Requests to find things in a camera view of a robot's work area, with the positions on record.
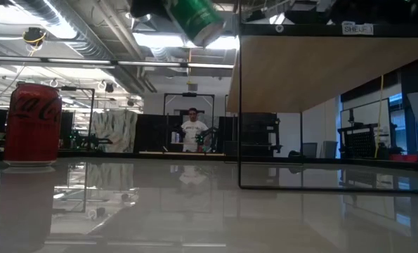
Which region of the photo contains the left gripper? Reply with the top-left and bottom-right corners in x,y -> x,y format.
129,0 -> 173,19

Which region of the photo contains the green Sprite can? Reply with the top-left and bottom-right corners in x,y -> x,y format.
164,0 -> 227,49

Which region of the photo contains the red Coca-Cola Zero can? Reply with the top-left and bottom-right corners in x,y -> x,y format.
3,82 -> 63,167

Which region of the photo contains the white shelf label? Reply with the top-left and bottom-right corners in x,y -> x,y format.
341,21 -> 374,36

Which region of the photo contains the bright ceiling light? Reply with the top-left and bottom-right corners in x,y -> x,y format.
133,32 -> 240,51

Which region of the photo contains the long ceiling tube light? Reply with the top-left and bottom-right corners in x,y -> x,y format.
0,55 -> 235,70

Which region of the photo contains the leaf patterned cloth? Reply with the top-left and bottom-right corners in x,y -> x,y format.
90,109 -> 139,154

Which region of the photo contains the person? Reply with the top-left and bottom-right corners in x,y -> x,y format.
178,107 -> 209,153

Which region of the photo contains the black rack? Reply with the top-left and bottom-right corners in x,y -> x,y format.
240,112 -> 283,158

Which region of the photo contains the dark grey chair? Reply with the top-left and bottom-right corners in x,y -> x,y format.
301,142 -> 318,159

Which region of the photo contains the grey bin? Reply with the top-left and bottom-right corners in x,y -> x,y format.
322,140 -> 339,159

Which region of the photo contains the black pegboard cart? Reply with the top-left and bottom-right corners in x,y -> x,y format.
337,108 -> 401,160

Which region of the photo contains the red bin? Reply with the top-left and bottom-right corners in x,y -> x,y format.
390,153 -> 418,163

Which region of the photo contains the silver ventilation duct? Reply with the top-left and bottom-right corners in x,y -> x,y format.
4,0 -> 150,92

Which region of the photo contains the black station frame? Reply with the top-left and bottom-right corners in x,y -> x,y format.
162,92 -> 216,154
59,86 -> 96,152

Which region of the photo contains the black ceiling device yellow cable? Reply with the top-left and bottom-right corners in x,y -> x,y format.
22,27 -> 47,46

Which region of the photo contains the wooden shelf black frame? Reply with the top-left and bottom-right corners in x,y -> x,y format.
226,0 -> 418,193

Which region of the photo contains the yellow hanging cable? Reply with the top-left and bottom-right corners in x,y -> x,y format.
374,74 -> 386,159

